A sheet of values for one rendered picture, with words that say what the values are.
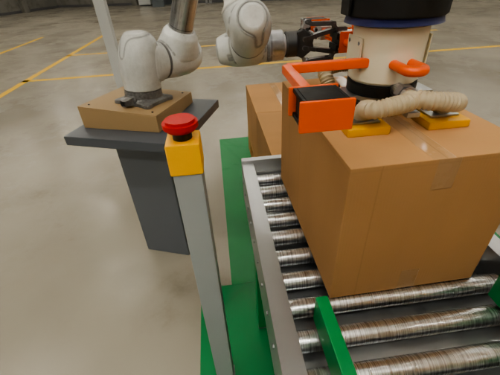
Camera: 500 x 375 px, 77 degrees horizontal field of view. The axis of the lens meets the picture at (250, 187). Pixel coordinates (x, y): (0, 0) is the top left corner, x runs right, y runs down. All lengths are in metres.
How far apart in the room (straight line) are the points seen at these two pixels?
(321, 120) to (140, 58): 0.99
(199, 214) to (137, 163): 0.84
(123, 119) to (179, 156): 0.78
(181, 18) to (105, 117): 0.51
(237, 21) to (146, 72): 0.64
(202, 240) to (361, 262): 0.39
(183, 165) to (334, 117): 0.31
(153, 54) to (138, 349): 1.20
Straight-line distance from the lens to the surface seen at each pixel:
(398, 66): 0.79
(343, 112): 0.51
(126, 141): 1.31
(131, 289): 1.73
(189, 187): 0.67
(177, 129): 0.60
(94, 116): 1.47
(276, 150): 1.54
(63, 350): 1.67
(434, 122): 0.83
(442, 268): 0.98
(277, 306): 0.81
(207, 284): 0.89
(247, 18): 0.83
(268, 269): 0.88
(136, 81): 1.40
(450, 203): 0.81
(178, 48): 1.47
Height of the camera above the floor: 1.27
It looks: 35 degrees down
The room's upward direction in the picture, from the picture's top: 3 degrees counter-clockwise
